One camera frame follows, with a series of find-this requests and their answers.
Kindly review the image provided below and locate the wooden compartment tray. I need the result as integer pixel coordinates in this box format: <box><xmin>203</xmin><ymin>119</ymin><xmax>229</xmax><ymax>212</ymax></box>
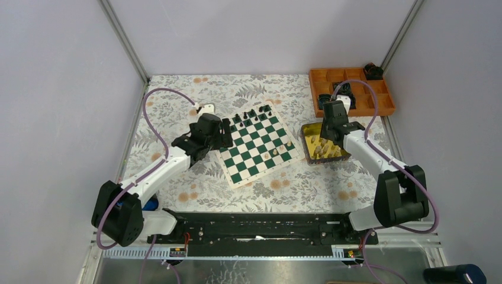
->
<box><xmin>308</xmin><ymin>67</ymin><xmax>396</xmax><ymax>118</ymax></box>

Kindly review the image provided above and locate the gold chess piece tin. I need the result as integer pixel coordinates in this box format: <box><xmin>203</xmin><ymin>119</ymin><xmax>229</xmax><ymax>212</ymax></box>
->
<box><xmin>300</xmin><ymin>122</ymin><xmax>350</xmax><ymax>166</ymax></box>

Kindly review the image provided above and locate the floral table mat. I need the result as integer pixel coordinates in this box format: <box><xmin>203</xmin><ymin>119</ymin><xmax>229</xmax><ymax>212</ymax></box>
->
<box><xmin>121</xmin><ymin>74</ymin><xmax>408</xmax><ymax>214</ymax></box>

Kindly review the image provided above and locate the black coil outside tray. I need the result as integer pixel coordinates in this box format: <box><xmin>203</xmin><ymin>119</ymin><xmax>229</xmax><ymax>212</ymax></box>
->
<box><xmin>363</xmin><ymin>63</ymin><xmax>384</xmax><ymax>80</ymax></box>

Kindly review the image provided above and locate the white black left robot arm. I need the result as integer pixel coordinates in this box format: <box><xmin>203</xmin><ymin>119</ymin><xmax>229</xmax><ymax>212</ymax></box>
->
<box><xmin>91</xmin><ymin>113</ymin><xmax>233</xmax><ymax>250</ymax></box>

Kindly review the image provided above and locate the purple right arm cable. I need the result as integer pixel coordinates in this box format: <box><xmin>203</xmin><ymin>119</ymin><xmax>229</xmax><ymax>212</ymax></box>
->
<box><xmin>332</xmin><ymin>80</ymin><xmax>440</xmax><ymax>284</ymax></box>

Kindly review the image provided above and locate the black coil tray lower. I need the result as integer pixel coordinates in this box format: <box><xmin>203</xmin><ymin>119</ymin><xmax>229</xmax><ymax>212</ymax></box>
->
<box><xmin>347</xmin><ymin>93</ymin><xmax>356</xmax><ymax>109</ymax></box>

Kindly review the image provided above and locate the green white chess board mat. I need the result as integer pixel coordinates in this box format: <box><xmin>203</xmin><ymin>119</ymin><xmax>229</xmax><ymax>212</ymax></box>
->
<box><xmin>216</xmin><ymin>102</ymin><xmax>305</xmax><ymax>189</ymax></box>

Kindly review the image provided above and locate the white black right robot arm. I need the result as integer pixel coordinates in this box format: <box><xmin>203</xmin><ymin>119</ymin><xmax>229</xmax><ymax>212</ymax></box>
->
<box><xmin>320</xmin><ymin>99</ymin><xmax>429</xmax><ymax>244</ymax></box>

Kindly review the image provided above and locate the black mounting base rail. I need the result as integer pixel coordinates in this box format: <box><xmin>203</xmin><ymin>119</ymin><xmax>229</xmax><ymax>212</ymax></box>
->
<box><xmin>147</xmin><ymin>211</ymin><xmax>378</xmax><ymax>257</ymax></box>

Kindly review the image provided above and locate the dark cylinder bottom right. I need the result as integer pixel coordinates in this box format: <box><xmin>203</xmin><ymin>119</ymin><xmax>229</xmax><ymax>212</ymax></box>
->
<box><xmin>423</xmin><ymin>264</ymin><xmax>487</xmax><ymax>284</ymax></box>

